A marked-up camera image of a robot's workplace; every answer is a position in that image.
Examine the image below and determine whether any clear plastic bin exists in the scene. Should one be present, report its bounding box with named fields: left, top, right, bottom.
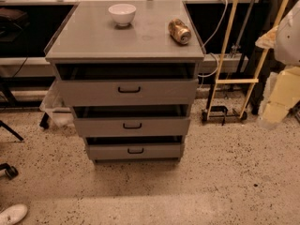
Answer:
left=39, top=81, right=73, bottom=129

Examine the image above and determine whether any white cable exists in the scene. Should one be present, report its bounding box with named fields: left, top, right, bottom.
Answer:
left=197, top=0, right=230, bottom=79

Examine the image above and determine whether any golden soda can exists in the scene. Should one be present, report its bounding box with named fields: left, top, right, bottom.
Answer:
left=168, top=19, right=191, bottom=45

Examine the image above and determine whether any grey drawer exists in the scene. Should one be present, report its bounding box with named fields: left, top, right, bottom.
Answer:
left=86, top=136, right=184, bottom=160
left=74, top=104, right=189, bottom=137
left=55, top=63, right=198, bottom=107

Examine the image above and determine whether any grey drawer cabinet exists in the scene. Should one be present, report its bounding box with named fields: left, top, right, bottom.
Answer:
left=43, top=0, right=207, bottom=165

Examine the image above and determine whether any grey bottom drawer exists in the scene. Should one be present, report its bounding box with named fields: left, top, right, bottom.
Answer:
left=86, top=136, right=184, bottom=160

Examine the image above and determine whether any white sneaker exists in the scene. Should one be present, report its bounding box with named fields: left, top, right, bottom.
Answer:
left=0, top=203, right=28, bottom=225

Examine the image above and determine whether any grey top drawer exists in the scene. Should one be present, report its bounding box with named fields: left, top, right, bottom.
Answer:
left=55, top=63, right=198, bottom=107

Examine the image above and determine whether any white ceramic bowl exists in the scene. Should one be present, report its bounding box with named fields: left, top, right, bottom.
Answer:
left=108, top=4, right=137, bottom=26

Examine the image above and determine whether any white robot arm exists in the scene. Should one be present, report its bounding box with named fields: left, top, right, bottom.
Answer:
left=255, top=5, right=300, bottom=67

